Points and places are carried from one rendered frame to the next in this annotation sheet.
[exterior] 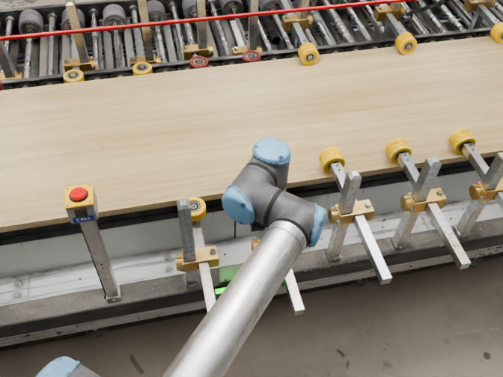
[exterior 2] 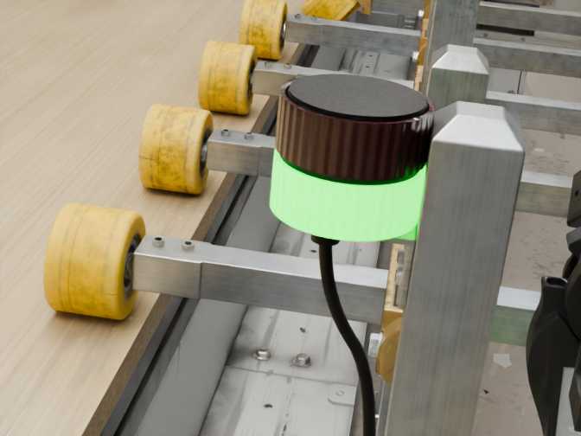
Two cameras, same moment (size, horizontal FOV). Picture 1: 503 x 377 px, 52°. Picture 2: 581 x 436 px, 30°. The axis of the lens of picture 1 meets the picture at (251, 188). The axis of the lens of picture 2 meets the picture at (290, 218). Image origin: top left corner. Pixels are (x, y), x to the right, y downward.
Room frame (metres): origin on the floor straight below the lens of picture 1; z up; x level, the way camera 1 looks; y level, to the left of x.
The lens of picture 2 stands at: (0.88, 0.34, 1.30)
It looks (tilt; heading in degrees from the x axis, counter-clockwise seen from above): 24 degrees down; 291
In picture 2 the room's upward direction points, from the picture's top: 6 degrees clockwise
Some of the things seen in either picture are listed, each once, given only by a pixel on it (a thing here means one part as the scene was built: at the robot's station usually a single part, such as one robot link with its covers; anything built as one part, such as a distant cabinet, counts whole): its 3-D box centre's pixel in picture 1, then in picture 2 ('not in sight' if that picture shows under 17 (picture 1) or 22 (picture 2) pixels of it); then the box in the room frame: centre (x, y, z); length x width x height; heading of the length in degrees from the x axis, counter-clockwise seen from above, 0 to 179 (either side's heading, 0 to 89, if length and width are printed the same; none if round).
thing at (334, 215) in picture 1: (350, 212); (418, 313); (1.02, -0.32, 0.95); 0.14 x 0.06 x 0.05; 105
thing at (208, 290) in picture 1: (203, 269); not in sight; (0.86, 0.14, 0.83); 0.44 x 0.03 x 0.04; 15
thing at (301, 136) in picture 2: not in sight; (354, 125); (1.00, -0.04, 1.17); 0.06 x 0.06 x 0.02
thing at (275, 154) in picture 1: (270, 164); not in sight; (0.87, -0.04, 1.32); 0.10 x 0.09 x 0.12; 153
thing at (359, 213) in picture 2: not in sight; (347, 183); (1.00, -0.04, 1.14); 0.06 x 0.06 x 0.02
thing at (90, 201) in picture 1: (81, 204); not in sight; (0.83, 0.44, 1.18); 0.07 x 0.07 x 0.08; 15
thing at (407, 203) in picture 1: (422, 200); not in sight; (1.09, -0.56, 0.95); 0.14 x 0.06 x 0.05; 105
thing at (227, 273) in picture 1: (257, 268); not in sight; (0.92, -0.03, 0.75); 0.26 x 0.01 x 0.10; 105
